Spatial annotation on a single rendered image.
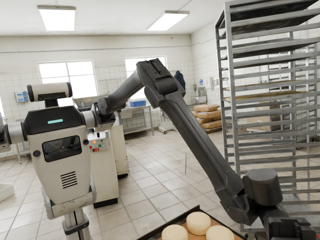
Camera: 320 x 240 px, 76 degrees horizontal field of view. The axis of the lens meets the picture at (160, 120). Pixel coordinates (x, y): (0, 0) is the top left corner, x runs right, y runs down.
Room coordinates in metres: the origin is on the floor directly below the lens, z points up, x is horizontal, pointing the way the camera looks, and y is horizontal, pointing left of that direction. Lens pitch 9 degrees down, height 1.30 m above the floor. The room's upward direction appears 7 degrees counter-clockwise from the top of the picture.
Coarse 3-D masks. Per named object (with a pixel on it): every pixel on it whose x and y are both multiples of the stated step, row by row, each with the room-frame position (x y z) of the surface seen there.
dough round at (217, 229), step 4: (212, 228) 0.36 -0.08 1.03; (216, 228) 0.35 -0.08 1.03; (220, 228) 0.35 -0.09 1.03; (224, 228) 0.35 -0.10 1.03; (208, 232) 0.35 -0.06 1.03; (212, 232) 0.34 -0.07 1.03; (216, 232) 0.34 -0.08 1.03; (220, 232) 0.34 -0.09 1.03; (224, 232) 0.34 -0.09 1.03; (228, 232) 0.34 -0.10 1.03; (208, 236) 0.34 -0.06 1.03; (212, 236) 0.34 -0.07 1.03; (216, 236) 0.33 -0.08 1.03; (220, 236) 0.33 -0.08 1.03; (224, 236) 0.33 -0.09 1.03; (228, 236) 0.33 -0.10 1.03; (232, 236) 0.33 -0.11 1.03
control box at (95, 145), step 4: (92, 140) 2.21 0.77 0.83; (96, 140) 2.22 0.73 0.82; (104, 140) 2.24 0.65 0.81; (92, 144) 2.21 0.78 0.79; (96, 144) 2.22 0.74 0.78; (100, 144) 2.23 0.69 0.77; (104, 144) 2.24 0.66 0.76; (92, 148) 2.21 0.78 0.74; (96, 148) 2.22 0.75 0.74; (100, 148) 2.23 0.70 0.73; (104, 148) 2.24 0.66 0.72
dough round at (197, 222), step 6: (192, 216) 0.40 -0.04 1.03; (198, 216) 0.39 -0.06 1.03; (204, 216) 0.39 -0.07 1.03; (192, 222) 0.38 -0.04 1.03; (198, 222) 0.38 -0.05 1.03; (204, 222) 0.37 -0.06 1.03; (210, 222) 0.38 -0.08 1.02; (192, 228) 0.37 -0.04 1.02; (198, 228) 0.36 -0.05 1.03; (204, 228) 0.36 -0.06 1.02; (198, 234) 0.36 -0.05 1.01; (204, 234) 0.36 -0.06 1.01
